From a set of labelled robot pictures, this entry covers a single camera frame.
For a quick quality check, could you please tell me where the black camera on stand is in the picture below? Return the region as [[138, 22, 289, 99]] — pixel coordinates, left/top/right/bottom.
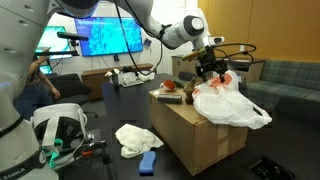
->
[[57, 32, 88, 41]]

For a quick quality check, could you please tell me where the white towel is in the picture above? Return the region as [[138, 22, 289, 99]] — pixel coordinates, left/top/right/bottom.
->
[[115, 124, 163, 158]]

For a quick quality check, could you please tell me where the brown plush toy animal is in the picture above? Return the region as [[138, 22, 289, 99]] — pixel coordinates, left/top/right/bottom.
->
[[183, 77, 203, 104]]

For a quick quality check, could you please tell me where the cardboard box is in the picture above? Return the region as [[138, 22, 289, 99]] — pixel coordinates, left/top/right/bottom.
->
[[149, 89, 248, 176]]

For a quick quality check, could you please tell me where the grey whiteboard eraser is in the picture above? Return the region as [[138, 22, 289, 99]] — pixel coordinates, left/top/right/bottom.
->
[[158, 94, 182, 104]]

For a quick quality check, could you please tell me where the blue sponge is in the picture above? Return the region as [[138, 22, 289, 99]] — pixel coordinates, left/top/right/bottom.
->
[[139, 151, 156, 175]]

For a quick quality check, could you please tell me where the white orange plastic bag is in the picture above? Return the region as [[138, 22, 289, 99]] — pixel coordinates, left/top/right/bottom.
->
[[192, 70, 272, 129]]

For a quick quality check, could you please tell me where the green plaid sofa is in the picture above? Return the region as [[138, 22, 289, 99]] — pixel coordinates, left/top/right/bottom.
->
[[246, 60, 320, 110]]

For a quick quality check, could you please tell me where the wall monitor screen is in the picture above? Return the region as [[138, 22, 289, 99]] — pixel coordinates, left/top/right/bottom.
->
[[75, 17, 143, 56]]

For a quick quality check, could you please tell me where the white VR headset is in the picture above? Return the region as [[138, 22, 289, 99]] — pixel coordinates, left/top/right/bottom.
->
[[31, 103, 88, 170]]

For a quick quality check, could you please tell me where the person seated at left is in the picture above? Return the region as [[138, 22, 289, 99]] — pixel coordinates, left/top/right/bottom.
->
[[14, 56, 60, 120]]

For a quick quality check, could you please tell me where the black office chair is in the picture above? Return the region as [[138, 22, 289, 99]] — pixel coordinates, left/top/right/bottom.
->
[[48, 73, 92, 106]]

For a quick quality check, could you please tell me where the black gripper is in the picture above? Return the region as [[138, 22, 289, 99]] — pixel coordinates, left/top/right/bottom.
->
[[196, 46, 227, 79]]

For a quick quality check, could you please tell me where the wooden cabinet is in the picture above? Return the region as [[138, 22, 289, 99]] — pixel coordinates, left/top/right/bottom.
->
[[172, 55, 265, 84]]

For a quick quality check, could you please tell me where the green plush vegetable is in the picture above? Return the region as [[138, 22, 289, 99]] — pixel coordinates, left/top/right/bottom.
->
[[173, 80, 185, 88]]

